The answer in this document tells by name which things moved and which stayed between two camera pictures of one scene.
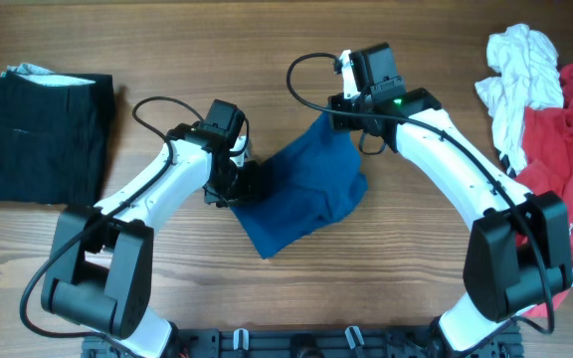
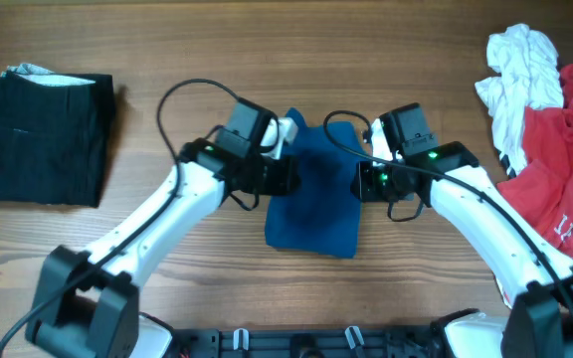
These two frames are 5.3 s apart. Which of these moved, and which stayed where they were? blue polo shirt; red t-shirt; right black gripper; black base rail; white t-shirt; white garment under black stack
Moved: blue polo shirt; right black gripper
Stayed: red t-shirt; black base rail; white t-shirt; white garment under black stack
